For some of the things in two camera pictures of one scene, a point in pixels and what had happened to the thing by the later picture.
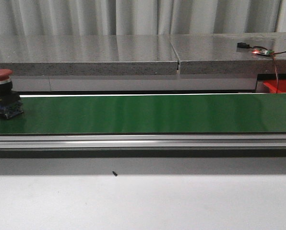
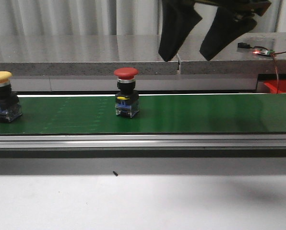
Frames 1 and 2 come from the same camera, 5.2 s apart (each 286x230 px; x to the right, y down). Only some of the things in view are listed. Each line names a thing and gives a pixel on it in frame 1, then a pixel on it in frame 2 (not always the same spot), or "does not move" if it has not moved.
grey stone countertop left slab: (84, 54) does not move
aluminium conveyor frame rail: (142, 141) does not move
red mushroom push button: (6, 102) -> (126, 99)
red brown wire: (273, 54) does not move
